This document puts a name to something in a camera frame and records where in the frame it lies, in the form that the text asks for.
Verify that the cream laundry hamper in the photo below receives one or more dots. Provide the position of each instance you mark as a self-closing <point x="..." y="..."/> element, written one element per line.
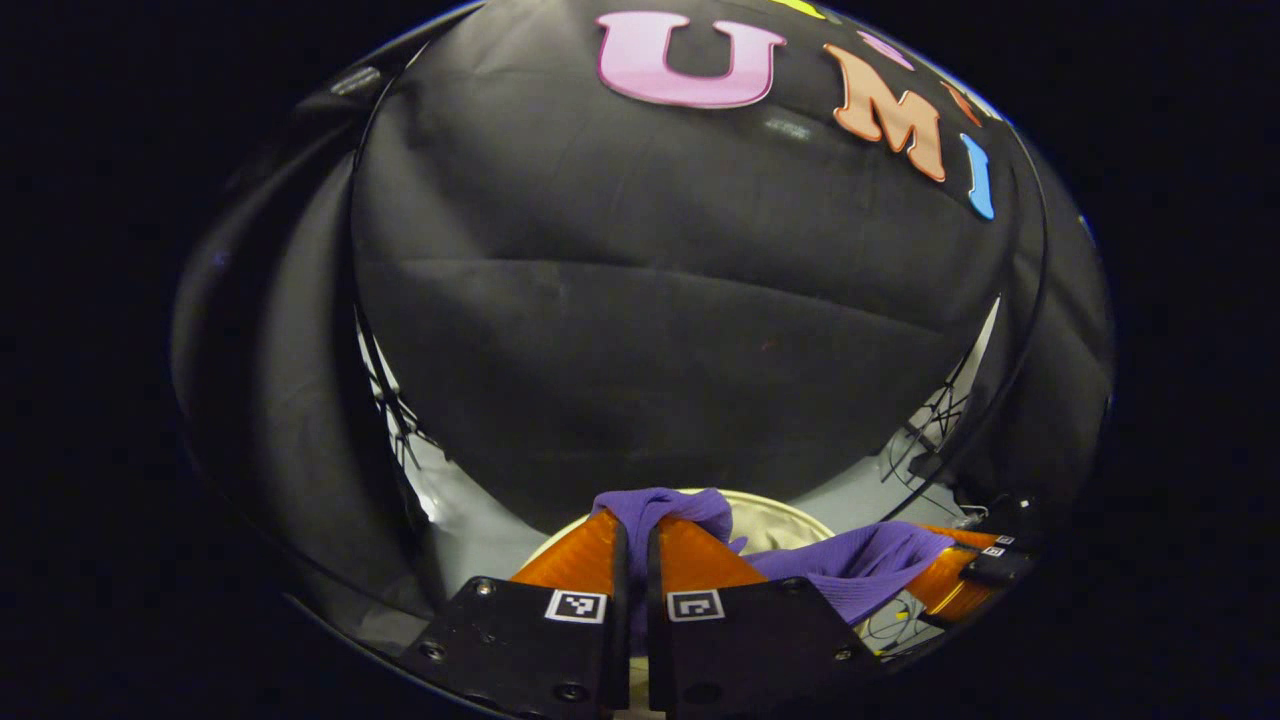
<point x="780" y="525"/>

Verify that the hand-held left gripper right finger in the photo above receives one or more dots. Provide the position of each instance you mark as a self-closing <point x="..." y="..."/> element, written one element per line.
<point x="750" y="650"/>

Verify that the purple ribbed shirt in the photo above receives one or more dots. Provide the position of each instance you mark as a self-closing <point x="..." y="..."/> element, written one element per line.
<point x="850" y="570"/>

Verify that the black clothes rack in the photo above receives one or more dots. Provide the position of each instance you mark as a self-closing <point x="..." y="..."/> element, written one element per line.
<point x="353" y="230"/>

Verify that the black tripod stand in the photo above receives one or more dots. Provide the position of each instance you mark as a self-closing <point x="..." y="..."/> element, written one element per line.
<point x="395" y="420"/>
<point x="940" y="410"/>

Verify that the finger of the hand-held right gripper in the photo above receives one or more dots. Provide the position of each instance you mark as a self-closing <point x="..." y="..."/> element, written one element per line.
<point x="950" y="590"/>
<point x="960" y="537"/>

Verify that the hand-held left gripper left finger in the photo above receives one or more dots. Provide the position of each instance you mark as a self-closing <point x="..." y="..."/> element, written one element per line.
<point x="520" y="650"/>

